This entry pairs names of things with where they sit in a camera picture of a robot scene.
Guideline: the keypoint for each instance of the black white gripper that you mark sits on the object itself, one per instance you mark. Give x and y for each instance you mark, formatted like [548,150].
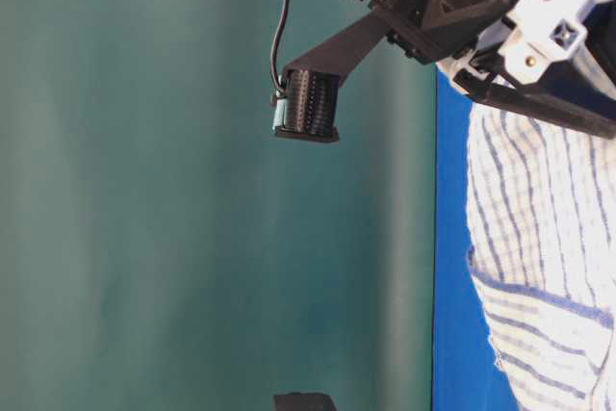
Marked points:
[519,41]

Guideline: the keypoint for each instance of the white blue-striped towel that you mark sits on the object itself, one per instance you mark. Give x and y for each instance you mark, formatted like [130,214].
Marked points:
[541,215]

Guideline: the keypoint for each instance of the blue table mat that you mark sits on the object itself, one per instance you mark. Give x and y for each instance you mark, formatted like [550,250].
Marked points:
[464,373]

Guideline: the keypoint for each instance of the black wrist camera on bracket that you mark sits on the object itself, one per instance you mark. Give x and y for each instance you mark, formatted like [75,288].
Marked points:
[307,109]

